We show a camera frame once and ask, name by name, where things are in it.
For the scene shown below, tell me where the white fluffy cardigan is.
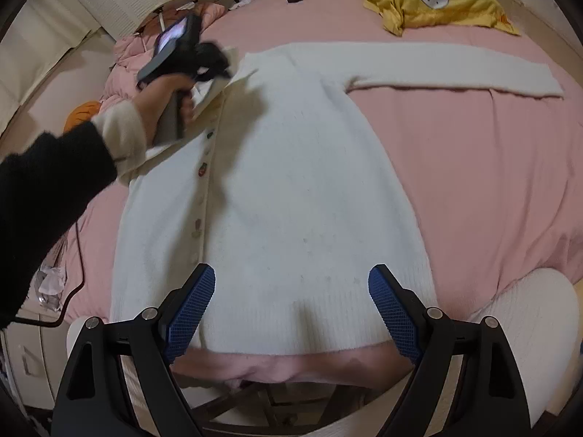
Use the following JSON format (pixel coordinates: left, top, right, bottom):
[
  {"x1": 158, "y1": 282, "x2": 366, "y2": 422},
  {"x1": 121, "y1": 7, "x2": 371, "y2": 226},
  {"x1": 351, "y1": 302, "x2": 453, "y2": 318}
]
[{"x1": 110, "y1": 43, "x2": 562, "y2": 355}]

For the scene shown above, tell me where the pink crumpled duvet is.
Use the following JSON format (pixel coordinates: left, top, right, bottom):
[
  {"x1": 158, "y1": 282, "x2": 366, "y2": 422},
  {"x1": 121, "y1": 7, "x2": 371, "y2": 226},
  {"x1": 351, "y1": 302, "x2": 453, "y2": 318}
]
[{"x1": 100, "y1": 2, "x2": 227, "y2": 113}]

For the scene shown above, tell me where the black sleeved left forearm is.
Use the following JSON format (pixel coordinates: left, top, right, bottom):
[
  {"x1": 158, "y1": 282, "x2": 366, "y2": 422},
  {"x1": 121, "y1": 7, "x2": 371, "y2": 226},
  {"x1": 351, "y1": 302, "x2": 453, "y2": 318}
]
[{"x1": 1, "y1": 101, "x2": 147, "y2": 328}]

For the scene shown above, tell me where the cream curtain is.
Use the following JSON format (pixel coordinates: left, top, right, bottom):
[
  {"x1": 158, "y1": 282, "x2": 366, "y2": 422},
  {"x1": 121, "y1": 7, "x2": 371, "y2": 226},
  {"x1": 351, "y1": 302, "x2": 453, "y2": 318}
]
[{"x1": 1, "y1": 0, "x2": 100, "y2": 130}]

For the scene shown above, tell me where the person left hand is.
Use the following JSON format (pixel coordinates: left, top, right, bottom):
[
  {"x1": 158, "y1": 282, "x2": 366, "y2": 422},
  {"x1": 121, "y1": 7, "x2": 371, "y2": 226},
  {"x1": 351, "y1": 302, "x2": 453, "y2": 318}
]
[{"x1": 132, "y1": 74, "x2": 195, "y2": 146}]

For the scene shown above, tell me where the pink bed sheet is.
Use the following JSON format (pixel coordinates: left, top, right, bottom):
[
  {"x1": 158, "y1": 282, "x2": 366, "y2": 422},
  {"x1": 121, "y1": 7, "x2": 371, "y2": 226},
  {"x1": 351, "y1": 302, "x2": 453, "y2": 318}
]
[{"x1": 65, "y1": 0, "x2": 582, "y2": 388}]

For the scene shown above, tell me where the orange pumpkin plush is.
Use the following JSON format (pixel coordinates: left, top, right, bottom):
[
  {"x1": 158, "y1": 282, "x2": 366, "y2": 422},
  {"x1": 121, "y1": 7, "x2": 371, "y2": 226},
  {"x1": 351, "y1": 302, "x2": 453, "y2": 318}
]
[{"x1": 62, "y1": 101, "x2": 101, "y2": 134}]

